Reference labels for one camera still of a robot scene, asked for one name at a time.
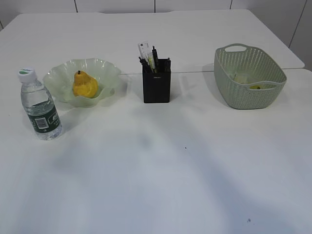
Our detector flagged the black gel pen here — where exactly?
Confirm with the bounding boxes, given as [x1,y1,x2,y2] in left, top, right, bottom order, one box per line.
[138,57,153,74]
[164,58,171,73]
[152,46,158,73]

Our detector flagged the black gel pen bottom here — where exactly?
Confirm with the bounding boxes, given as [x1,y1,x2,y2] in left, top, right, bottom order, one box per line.
[164,58,171,73]

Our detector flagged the yellow utility knife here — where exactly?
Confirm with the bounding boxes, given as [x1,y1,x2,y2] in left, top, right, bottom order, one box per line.
[148,52,156,73]

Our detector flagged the clear plastic ruler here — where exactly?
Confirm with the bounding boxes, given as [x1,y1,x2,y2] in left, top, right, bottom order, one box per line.
[137,41,152,60]

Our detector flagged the yellow pear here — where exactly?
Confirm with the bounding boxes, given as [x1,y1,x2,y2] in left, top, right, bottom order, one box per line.
[73,70,98,98]

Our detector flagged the clear plastic water bottle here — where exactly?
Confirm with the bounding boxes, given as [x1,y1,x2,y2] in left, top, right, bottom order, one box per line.
[18,68,62,140]

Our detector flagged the black square pen holder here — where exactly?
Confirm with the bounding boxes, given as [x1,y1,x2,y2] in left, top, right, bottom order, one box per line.
[142,58,171,103]

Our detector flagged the green woven plastic basket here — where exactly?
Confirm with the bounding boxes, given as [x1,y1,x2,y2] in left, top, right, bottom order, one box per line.
[214,43,287,110]

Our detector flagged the green wavy glass plate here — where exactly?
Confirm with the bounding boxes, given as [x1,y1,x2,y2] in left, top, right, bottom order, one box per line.
[43,58,121,107]

